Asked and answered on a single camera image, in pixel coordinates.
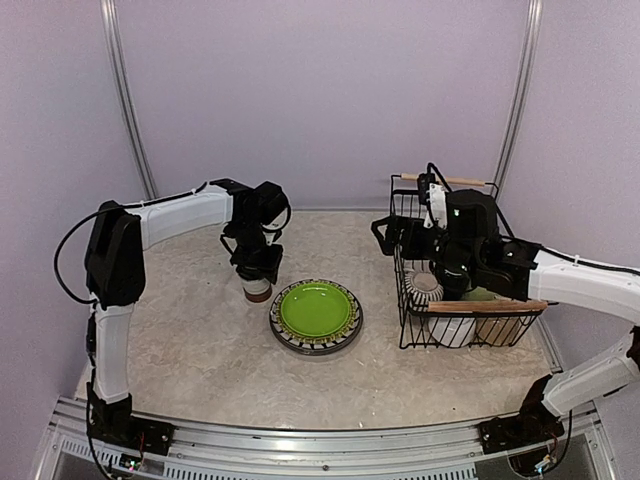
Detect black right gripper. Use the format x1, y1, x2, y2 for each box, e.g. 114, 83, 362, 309
373, 213, 480, 279

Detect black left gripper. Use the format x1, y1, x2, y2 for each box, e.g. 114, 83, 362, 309
232, 220, 285, 284

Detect brown white small bowl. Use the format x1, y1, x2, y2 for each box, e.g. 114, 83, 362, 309
240, 276, 272, 303

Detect white plate dark stripes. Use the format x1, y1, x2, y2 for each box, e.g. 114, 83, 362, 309
269, 279, 364, 356

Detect lime green plate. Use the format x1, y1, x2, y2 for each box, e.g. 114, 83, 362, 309
278, 281, 352, 339

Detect grey reindeer plate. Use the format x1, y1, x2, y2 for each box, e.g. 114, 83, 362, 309
269, 321, 363, 357

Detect yellow green woven plate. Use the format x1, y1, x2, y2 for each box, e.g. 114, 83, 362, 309
275, 279, 357, 344

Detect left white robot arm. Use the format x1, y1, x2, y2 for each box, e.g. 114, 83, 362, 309
69, 179, 291, 445

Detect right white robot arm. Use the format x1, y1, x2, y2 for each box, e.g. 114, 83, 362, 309
371, 216, 639, 444

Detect striped black white cup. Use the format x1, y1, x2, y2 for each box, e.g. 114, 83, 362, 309
404, 270, 444, 312

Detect light green cup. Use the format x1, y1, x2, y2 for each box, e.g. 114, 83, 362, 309
460, 287, 496, 302

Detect beige cup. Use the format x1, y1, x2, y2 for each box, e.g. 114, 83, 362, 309
476, 316, 520, 347

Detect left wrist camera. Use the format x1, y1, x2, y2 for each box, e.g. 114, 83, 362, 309
254, 181, 292, 245

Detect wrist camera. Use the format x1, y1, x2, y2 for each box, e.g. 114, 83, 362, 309
417, 162, 500, 244
254, 181, 292, 245

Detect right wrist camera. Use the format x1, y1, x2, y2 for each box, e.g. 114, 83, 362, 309
417, 162, 500, 244

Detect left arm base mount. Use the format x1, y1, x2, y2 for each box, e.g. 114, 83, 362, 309
89, 416, 176, 456

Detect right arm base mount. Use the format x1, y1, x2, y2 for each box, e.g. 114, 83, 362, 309
477, 415, 565, 454

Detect aluminium front rail frame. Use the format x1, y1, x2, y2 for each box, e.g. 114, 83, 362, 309
34, 394, 616, 480

